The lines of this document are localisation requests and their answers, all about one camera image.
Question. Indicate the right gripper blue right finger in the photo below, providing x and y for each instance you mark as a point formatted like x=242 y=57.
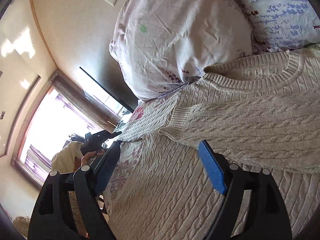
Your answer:
x=267 y=216

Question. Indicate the floral bed sheet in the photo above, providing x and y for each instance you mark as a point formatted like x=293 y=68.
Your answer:
x=122 y=164

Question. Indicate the person left hand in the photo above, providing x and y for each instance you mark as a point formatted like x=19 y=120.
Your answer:
x=88 y=156

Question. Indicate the window with wooden frame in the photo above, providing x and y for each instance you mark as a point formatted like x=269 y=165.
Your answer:
x=61 y=110

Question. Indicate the cream fleece sleeve forearm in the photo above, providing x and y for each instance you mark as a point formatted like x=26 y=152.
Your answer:
x=64 y=161

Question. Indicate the pink lavender print right pillow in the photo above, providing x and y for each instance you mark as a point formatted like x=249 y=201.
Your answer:
x=279 y=25

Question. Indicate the pink floral left pillow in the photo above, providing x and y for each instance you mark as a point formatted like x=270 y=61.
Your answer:
x=161 y=45

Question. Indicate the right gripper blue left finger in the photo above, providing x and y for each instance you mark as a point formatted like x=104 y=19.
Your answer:
x=52 y=216

